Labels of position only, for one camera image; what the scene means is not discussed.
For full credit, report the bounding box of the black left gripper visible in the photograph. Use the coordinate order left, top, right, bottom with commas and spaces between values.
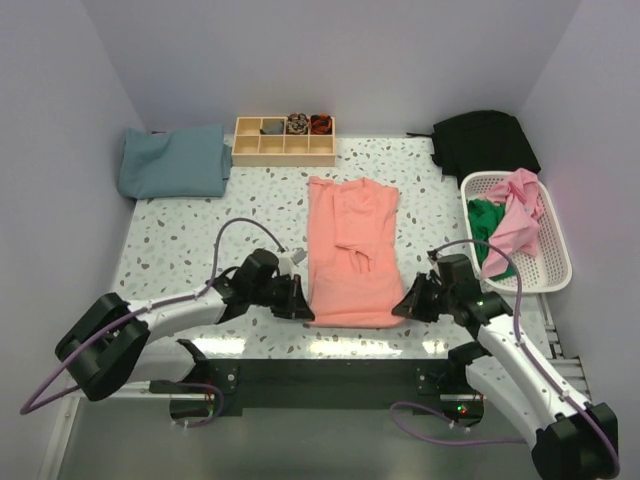
249, 273, 313, 321

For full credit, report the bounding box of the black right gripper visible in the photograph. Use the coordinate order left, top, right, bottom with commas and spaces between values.
392, 273, 455, 323

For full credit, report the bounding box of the salmon pink t shirt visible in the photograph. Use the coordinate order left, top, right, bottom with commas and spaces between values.
308, 177, 404, 329

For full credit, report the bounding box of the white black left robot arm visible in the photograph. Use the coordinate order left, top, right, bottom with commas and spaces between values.
55, 249, 315, 401

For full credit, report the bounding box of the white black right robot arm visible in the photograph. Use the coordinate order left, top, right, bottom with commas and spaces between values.
393, 251, 620, 479

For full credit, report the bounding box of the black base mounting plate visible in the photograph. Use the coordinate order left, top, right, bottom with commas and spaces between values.
149, 359, 484, 426

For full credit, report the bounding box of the green t shirt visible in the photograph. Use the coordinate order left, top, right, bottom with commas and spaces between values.
467, 199, 515, 281

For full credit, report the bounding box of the light pink t shirt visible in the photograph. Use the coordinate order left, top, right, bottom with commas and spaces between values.
482, 168, 544, 257

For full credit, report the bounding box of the wooden compartment tray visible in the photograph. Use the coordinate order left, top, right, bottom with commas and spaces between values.
232, 116, 336, 167

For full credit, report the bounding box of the black folded garment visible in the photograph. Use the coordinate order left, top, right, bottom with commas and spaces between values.
421, 110, 541, 182

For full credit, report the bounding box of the grey rolled sock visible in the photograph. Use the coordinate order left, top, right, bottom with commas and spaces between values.
260, 118, 285, 135

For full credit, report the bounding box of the orange black rolled sock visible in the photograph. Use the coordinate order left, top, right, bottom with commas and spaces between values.
309, 114, 333, 135

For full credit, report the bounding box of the brown patterned rolled sock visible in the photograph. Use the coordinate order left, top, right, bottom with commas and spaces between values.
285, 113, 309, 135

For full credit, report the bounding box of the folded teal t shirt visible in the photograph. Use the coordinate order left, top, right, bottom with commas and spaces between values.
117, 124, 232, 200

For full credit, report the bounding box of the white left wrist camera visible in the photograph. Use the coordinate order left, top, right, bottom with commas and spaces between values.
277, 248, 307, 276

